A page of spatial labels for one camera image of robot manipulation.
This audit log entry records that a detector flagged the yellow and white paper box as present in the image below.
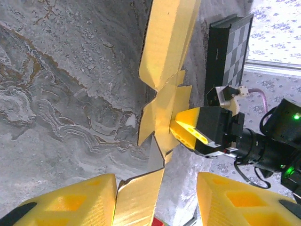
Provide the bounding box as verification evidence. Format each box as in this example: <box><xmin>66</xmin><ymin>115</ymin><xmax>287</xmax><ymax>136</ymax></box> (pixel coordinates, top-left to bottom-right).
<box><xmin>112</xmin><ymin>0</ymin><xmax>202</xmax><ymax>226</ymax></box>

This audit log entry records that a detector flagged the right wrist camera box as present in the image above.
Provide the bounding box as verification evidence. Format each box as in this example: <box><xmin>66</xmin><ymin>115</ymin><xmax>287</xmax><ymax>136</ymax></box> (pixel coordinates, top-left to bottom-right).
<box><xmin>206</xmin><ymin>85</ymin><xmax>250</xmax><ymax>107</ymax></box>

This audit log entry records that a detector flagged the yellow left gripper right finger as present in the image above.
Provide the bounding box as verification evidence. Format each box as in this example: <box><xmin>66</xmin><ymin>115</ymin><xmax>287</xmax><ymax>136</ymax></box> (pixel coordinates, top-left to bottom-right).
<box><xmin>196</xmin><ymin>171</ymin><xmax>301</xmax><ymax>226</ymax></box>

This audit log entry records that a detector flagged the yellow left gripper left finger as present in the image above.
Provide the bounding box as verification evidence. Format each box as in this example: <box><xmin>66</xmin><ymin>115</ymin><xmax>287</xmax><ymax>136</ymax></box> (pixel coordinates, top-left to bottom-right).
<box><xmin>0</xmin><ymin>173</ymin><xmax>118</xmax><ymax>226</ymax></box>

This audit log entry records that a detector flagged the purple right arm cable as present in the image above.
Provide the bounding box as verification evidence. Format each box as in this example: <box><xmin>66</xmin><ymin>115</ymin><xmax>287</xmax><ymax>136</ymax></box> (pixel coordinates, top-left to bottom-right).
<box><xmin>248</xmin><ymin>88</ymin><xmax>269</xmax><ymax>118</ymax></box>

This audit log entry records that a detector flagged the black folding chessboard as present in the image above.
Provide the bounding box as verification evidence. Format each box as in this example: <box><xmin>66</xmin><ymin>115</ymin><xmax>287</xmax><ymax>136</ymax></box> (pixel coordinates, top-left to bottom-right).
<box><xmin>204</xmin><ymin>13</ymin><xmax>254</xmax><ymax>106</ymax></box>

